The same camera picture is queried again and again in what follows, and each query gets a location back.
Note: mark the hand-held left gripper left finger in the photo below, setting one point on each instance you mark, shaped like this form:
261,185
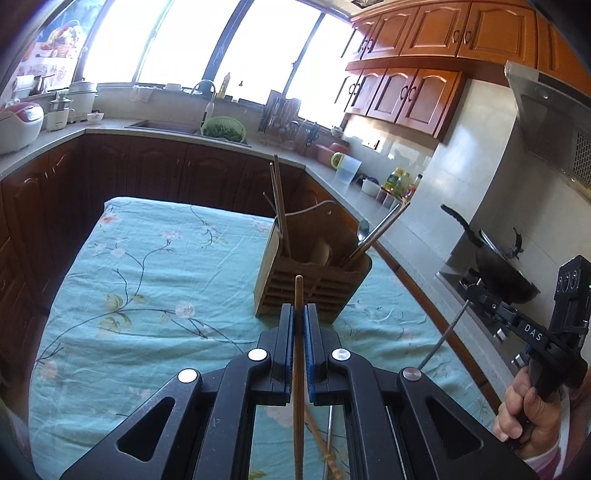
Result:
289,360

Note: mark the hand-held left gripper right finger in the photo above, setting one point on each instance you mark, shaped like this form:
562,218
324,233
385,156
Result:
308,360

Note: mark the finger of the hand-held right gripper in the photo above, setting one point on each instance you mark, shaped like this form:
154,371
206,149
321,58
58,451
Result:
482,288
489,310

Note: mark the wooden utensil holder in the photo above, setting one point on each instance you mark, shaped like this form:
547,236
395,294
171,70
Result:
318,286

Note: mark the person's right forearm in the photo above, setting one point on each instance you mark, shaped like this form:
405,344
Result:
551,459

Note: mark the person's right hand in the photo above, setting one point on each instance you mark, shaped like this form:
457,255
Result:
531,415

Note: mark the gas stove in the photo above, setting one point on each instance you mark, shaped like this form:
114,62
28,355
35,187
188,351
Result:
461,286

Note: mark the black wok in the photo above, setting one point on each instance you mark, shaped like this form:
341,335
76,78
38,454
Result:
503,272

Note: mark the condiment bottles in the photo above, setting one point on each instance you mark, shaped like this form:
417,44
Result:
401,182

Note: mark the white container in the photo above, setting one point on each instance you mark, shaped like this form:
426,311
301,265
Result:
371,187

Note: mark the teal floral tablecloth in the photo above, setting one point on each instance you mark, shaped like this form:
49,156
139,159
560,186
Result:
138,300

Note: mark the range hood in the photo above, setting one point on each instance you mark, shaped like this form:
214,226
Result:
549,115

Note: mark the pink box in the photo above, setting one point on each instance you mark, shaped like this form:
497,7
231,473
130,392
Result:
325,152

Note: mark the green colander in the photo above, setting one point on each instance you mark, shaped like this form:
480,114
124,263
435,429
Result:
224,128

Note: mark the wooden lower cabinets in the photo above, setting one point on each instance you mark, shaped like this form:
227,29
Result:
138,170

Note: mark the wooden cabinets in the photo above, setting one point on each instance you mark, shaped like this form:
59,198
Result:
138,170
438,41

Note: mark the knife and dish rack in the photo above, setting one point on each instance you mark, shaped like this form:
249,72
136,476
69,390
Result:
284,117

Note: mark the wooden upper cabinets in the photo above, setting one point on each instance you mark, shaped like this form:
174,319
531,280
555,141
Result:
438,41

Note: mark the chrome faucet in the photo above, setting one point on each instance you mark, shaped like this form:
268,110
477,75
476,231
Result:
210,104

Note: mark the yellow bottle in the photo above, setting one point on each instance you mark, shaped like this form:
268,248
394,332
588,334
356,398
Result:
225,87

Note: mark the white bowl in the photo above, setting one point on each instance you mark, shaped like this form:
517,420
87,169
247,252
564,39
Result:
95,118

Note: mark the large white cooker pot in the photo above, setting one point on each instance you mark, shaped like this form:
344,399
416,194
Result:
83,99

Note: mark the small white lidded pot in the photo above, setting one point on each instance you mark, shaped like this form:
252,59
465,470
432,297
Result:
62,115

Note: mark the kitchen window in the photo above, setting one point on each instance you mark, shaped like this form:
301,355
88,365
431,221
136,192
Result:
184,41

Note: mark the white pink rice cooker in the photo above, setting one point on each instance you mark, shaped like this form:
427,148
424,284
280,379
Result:
18,127

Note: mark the wall poster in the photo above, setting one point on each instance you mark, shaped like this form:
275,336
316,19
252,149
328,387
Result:
55,50

